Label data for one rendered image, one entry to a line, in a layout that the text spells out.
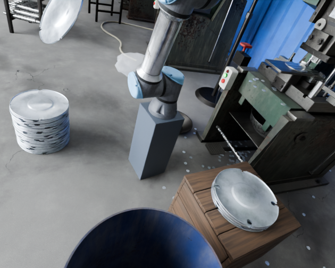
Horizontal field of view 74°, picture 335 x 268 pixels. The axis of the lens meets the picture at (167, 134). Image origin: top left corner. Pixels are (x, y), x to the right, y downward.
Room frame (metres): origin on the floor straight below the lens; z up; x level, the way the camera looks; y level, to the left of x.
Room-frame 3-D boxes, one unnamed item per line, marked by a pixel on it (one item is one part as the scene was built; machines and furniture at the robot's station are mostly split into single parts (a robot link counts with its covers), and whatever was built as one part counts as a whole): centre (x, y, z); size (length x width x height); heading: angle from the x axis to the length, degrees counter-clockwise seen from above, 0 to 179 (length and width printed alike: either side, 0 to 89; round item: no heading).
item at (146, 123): (0.98, 0.06, 0.23); 0.18 x 0.18 x 0.45; 43
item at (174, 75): (0.97, 0.07, 0.62); 0.13 x 0.12 x 0.14; 132
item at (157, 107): (0.98, 0.06, 0.50); 0.15 x 0.15 x 0.10
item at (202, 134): (1.67, -0.64, 0.45); 0.92 x 0.12 x 0.90; 121
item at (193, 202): (0.66, -0.41, 0.18); 0.40 x 0.38 x 0.35; 127
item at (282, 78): (1.28, -0.51, 0.72); 0.25 x 0.14 x 0.14; 121
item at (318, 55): (1.37, -0.66, 0.86); 0.20 x 0.16 x 0.05; 31
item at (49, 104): (0.93, 0.73, 0.26); 0.29 x 0.29 x 0.01
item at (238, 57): (1.52, -0.30, 0.62); 0.10 x 0.06 x 0.20; 31
